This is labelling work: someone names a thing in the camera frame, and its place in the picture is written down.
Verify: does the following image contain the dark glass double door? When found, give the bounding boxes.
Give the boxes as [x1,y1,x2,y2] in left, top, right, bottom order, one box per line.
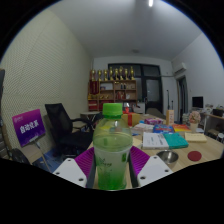
[107,63,164,114]

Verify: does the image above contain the wooden shelf unit with trophies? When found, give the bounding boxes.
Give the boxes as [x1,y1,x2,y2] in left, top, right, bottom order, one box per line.
[87,65,138,112]

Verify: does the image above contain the white wall air conditioner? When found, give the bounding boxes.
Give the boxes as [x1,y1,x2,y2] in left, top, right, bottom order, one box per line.
[172,62,188,76]

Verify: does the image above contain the pink box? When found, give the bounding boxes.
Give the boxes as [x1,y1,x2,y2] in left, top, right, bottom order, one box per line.
[143,117,164,126]

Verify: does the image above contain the small steel cup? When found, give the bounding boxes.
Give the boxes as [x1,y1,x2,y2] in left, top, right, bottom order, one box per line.
[155,149,180,165]

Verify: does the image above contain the black computer monitor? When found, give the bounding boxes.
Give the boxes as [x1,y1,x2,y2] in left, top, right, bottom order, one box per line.
[191,96,204,109]

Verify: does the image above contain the black office chair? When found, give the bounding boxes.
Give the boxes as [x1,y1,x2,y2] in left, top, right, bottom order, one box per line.
[44,102,103,158]

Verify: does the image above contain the teal book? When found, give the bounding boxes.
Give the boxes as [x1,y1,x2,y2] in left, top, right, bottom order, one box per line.
[162,132,190,150]

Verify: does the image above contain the pink flowers in white pot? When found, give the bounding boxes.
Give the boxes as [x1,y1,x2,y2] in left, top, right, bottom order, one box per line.
[188,110,202,133]

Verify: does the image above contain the white book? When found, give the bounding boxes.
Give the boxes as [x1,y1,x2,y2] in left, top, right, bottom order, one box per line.
[142,131,170,150]

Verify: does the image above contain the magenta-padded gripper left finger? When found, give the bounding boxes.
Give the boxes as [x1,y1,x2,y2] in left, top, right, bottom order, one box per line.
[52,147,98,189]

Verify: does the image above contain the grey striped chair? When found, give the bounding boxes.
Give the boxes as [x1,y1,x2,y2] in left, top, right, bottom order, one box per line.
[0,68,31,165]

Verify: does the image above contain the green drink bottle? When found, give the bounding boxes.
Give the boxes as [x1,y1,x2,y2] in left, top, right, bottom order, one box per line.
[92,102,134,191]

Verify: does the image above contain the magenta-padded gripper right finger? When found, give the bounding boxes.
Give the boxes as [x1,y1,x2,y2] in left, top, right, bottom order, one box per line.
[128,145,174,188]

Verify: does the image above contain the purple sign board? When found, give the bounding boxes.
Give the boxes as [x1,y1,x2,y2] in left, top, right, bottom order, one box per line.
[11,108,47,148]

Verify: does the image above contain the standing orange card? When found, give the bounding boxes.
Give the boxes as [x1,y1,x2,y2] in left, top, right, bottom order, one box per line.
[165,109,175,126]

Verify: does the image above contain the yellow gift box, red ribbon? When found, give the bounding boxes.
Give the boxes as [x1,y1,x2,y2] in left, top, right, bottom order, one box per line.
[121,111,143,128]

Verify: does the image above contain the flat round red coaster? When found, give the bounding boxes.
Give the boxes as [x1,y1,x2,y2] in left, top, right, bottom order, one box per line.
[187,150,203,162]

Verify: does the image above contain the orange red book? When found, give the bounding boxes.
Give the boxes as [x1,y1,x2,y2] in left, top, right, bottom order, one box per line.
[173,123,192,133]

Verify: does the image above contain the blue patterned book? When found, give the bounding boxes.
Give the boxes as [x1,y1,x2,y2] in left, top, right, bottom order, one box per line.
[152,124,175,134]

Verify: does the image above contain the long wooden side desk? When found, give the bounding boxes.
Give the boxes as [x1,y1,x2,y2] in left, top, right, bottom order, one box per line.
[203,111,224,141]

